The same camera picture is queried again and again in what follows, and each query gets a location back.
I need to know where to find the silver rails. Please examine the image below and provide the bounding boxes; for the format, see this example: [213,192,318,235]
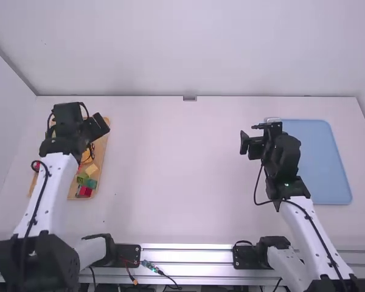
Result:
[0,242,365,285]

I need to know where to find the black cable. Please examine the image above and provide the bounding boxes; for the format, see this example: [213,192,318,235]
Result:
[46,111,57,138]
[253,164,283,207]

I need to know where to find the yellow toy car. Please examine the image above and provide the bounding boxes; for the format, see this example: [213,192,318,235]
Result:
[80,142,97,167]

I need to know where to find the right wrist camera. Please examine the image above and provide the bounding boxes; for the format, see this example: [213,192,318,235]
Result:
[251,117,283,132]

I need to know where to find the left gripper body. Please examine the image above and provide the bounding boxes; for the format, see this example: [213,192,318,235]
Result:
[80,112,111,144]

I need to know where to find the tan tray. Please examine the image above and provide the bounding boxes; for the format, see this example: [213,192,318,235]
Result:
[28,115,112,201]

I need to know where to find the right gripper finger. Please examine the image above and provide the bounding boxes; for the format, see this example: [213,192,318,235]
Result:
[239,130,251,156]

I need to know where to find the blue mat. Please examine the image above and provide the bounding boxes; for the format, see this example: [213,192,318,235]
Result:
[279,119,353,206]

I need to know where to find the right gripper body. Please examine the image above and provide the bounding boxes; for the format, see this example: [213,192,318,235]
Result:
[247,130,277,162]

